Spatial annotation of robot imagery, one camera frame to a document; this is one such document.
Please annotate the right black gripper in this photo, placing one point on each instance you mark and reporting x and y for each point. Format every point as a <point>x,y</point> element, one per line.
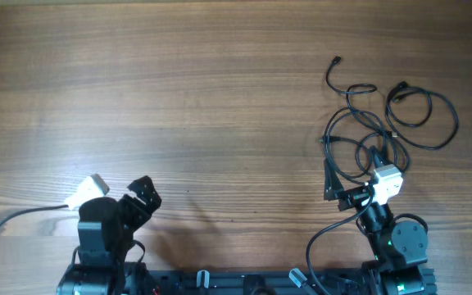
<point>335,190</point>

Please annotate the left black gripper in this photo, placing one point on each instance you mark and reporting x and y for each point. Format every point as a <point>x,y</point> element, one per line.
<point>147,198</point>

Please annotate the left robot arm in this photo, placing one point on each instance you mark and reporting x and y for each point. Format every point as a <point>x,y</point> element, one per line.
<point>106,234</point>

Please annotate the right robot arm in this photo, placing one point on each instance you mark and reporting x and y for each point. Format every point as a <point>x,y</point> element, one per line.
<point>399,243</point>

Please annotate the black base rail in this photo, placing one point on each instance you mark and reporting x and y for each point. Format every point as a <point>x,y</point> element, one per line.
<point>260,282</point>

